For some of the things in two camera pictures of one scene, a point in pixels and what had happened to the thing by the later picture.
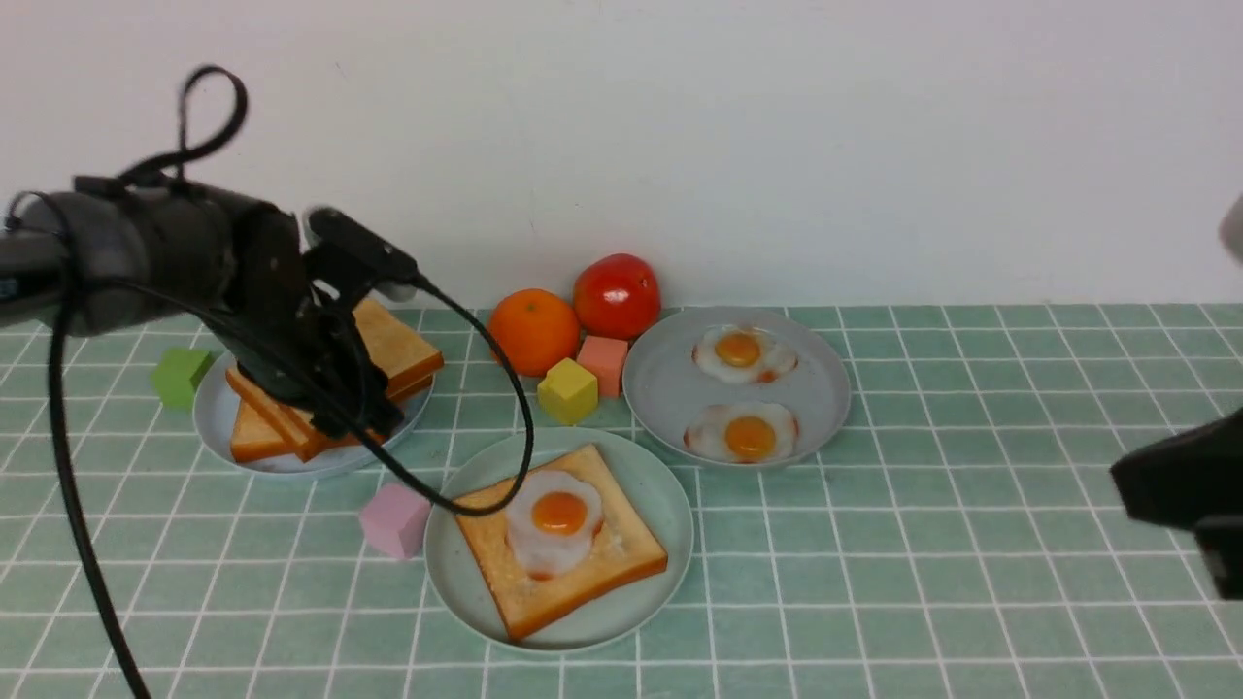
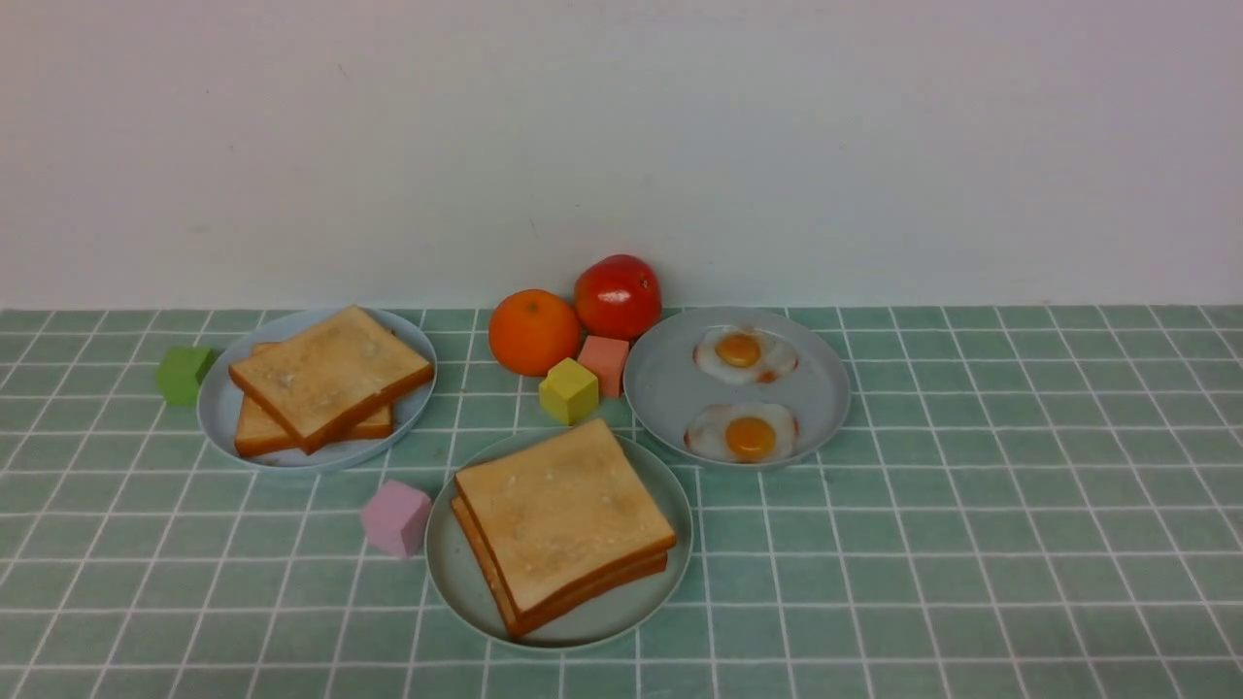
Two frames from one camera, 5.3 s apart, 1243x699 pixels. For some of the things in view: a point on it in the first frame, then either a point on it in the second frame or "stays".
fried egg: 742,432 stays
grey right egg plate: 664,389 stays
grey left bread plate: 214,413 stays
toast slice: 405,361 → 561,515
